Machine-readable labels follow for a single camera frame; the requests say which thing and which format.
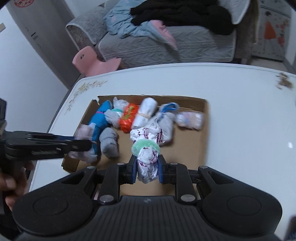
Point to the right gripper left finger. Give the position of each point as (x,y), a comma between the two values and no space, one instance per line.
(113,177)

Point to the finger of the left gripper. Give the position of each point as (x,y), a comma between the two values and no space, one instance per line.
(37,150)
(36,136)

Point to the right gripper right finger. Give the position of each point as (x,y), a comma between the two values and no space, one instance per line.
(178,175)

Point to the white purple sock green scrunchie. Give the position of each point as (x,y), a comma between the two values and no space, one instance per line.
(146,148)

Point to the mauve sock bundle yellow band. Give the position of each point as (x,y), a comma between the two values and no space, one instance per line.
(85,147)

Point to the grey sock bundle blue tie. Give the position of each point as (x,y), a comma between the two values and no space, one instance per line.
(165,118)

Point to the pastel striped socks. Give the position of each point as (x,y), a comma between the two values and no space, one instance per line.
(189,119)

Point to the white fluffy bundle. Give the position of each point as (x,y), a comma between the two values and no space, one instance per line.
(114,114)

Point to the orange plastic bundle yellow tie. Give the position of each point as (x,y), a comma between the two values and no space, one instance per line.
(128,117)

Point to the blue sock roll pink band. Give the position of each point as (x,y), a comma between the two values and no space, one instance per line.
(98,122)

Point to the white knit sock roll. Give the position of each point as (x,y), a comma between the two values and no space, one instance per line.
(145,112)

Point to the person left hand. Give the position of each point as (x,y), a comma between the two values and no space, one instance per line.
(8,183)

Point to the shallow cardboard box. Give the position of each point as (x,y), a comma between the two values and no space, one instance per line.
(187,147)

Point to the pink child stool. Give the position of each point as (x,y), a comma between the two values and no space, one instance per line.
(87,63)

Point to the grey quilted sofa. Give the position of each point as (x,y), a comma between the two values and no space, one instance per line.
(108,29)

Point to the black garment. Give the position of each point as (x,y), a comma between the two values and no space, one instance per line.
(207,14)

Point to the decorated panel with figure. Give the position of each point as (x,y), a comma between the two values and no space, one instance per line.
(274,30)

